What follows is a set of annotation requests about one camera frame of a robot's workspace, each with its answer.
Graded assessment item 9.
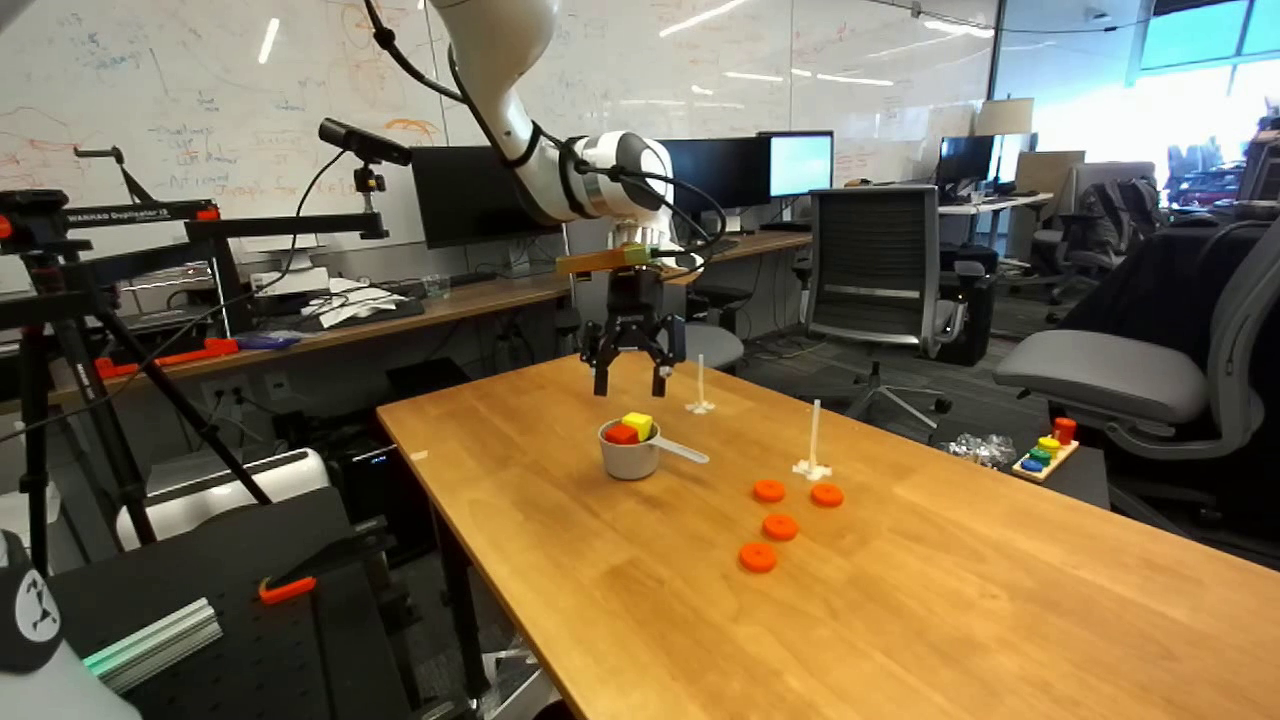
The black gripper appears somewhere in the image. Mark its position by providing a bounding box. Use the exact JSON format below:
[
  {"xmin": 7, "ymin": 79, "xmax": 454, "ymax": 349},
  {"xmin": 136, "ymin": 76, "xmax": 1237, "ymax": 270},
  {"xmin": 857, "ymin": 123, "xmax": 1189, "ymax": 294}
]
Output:
[{"xmin": 576, "ymin": 265, "xmax": 693, "ymax": 400}]

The small dark monitor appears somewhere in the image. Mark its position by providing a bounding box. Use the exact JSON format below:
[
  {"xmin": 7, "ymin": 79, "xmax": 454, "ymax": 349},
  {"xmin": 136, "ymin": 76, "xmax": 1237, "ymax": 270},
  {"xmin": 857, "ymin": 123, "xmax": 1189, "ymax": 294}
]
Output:
[{"xmin": 935, "ymin": 132, "xmax": 1001, "ymax": 192}]

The dark computer monitor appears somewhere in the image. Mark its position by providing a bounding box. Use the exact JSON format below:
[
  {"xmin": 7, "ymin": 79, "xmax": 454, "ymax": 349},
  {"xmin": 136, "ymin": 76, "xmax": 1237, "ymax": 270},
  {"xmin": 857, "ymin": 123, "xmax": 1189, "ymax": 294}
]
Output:
[{"xmin": 409, "ymin": 145, "xmax": 569, "ymax": 253}]

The grey backed monitor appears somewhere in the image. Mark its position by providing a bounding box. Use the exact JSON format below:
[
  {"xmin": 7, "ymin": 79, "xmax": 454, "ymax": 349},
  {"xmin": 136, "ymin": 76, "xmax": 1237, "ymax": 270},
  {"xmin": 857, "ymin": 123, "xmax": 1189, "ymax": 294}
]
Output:
[{"xmin": 1014, "ymin": 148, "xmax": 1094, "ymax": 199}]

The red flat tool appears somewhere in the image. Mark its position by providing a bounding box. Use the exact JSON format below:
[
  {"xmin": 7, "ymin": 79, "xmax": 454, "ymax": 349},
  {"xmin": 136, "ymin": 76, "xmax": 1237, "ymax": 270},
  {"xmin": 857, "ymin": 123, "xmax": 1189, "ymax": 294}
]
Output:
[{"xmin": 93, "ymin": 333, "xmax": 247, "ymax": 388}]

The black camera tripod rig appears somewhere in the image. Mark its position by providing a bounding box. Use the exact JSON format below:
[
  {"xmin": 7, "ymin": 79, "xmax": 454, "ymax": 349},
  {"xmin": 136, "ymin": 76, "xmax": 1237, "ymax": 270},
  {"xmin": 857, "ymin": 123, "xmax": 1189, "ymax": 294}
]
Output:
[{"xmin": 0, "ymin": 182, "xmax": 282, "ymax": 578}]

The orange and black clamp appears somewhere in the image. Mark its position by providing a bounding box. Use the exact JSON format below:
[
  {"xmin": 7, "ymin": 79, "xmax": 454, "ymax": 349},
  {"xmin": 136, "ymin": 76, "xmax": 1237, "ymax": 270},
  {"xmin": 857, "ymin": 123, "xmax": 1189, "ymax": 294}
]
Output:
[{"xmin": 256, "ymin": 531, "xmax": 420, "ymax": 641}]

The black mesh office chair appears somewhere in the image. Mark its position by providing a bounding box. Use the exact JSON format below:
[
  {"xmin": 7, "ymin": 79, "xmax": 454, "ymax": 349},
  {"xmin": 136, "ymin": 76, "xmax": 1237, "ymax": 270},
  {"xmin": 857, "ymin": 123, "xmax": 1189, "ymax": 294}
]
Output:
[{"xmin": 805, "ymin": 182, "xmax": 995, "ymax": 407}]

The black computer monitor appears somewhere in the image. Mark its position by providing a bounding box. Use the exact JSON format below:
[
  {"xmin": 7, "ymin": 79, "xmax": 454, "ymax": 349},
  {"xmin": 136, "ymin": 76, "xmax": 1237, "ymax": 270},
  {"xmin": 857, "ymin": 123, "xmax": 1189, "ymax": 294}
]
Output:
[{"xmin": 663, "ymin": 136, "xmax": 771, "ymax": 210}]

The lit computer monitor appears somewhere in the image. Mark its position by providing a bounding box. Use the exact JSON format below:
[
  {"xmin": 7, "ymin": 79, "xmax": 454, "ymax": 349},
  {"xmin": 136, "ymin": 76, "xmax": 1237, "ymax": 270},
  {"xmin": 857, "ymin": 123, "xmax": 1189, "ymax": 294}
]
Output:
[{"xmin": 761, "ymin": 126, "xmax": 842, "ymax": 203}]

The grey jug with handle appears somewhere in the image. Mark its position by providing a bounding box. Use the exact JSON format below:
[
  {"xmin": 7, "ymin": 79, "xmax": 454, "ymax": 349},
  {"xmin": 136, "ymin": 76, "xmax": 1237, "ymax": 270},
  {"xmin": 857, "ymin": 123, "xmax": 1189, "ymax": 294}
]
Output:
[{"xmin": 593, "ymin": 413, "xmax": 715, "ymax": 484}]

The grey office chair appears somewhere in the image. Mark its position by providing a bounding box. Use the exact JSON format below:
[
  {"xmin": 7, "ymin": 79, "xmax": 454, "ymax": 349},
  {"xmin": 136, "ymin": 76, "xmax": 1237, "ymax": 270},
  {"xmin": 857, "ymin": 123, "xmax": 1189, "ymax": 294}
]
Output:
[{"xmin": 994, "ymin": 217, "xmax": 1280, "ymax": 540}]

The low black side table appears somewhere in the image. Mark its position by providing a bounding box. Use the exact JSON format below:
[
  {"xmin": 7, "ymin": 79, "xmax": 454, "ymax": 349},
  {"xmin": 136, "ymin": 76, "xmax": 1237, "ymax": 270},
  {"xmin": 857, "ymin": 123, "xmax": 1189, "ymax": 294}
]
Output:
[{"xmin": 932, "ymin": 432, "xmax": 1118, "ymax": 510}]

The grey desk partition panel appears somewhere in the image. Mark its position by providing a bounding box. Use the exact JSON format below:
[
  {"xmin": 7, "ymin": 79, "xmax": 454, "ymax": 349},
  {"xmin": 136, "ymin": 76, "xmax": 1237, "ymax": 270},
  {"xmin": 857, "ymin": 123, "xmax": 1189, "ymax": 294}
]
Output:
[{"xmin": 556, "ymin": 217, "xmax": 617, "ymax": 349}]

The long wooden desk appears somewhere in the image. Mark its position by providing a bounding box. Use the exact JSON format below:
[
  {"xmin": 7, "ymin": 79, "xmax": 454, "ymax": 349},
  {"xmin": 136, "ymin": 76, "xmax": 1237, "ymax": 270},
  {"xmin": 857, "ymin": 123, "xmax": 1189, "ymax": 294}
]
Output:
[{"xmin": 51, "ymin": 223, "xmax": 819, "ymax": 403}]

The black work table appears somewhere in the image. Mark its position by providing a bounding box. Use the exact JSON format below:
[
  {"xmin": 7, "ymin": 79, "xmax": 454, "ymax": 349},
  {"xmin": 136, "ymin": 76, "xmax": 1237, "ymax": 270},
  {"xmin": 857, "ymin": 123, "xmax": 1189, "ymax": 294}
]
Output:
[{"xmin": 51, "ymin": 484, "xmax": 454, "ymax": 720}]

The white papers pile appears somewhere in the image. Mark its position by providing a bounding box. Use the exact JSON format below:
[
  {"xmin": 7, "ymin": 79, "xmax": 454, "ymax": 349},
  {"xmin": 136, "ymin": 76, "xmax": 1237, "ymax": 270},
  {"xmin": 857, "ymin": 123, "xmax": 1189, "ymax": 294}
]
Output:
[{"xmin": 295, "ymin": 281, "xmax": 412, "ymax": 333}]

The colourful wooden stacking toy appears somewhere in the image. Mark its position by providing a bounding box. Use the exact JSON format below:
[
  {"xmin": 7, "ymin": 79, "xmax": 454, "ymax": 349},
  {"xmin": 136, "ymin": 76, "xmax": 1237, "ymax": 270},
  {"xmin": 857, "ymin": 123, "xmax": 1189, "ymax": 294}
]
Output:
[{"xmin": 1008, "ymin": 413, "xmax": 1086, "ymax": 484}]

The black cap with logo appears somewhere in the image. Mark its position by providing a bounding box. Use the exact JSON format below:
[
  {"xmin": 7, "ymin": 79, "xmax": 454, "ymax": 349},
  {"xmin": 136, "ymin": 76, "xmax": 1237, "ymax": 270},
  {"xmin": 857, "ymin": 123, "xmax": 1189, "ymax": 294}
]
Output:
[{"xmin": 0, "ymin": 528, "xmax": 70, "ymax": 676}]

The pale green aluminium bar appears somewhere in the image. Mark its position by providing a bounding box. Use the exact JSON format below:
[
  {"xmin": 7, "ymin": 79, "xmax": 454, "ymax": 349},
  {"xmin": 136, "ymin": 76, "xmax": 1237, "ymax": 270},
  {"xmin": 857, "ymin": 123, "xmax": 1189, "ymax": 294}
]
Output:
[{"xmin": 75, "ymin": 591, "xmax": 228, "ymax": 696}]

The black camera on boom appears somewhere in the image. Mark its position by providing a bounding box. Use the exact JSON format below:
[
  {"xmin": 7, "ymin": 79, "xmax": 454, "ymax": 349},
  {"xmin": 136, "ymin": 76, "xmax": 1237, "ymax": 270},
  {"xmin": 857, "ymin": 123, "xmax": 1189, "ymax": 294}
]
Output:
[{"xmin": 318, "ymin": 116, "xmax": 416, "ymax": 172}]

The tall white peg stand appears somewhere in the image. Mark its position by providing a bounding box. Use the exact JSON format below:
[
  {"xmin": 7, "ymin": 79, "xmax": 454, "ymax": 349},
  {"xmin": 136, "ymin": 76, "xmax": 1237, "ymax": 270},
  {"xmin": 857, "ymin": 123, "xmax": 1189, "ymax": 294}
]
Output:
[{"xmin": 787, "ymin": 396, "xmax": 837, "ymax": 484}]

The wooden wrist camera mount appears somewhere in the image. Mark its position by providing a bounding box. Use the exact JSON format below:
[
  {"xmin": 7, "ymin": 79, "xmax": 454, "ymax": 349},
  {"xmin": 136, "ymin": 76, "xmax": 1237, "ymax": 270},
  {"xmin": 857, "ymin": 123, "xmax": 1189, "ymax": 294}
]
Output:
[{"xmin": 556, "ymin": 240, "xmax": 705, "ymax": 282}]

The clear plastic bag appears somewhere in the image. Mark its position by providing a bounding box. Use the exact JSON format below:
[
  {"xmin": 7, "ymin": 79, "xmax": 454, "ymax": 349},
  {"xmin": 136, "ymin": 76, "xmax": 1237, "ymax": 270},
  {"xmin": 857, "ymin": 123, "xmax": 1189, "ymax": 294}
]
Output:
[{"xmin": 948, "ymin": 426, "xmax": 1023, "ymax": 470}]

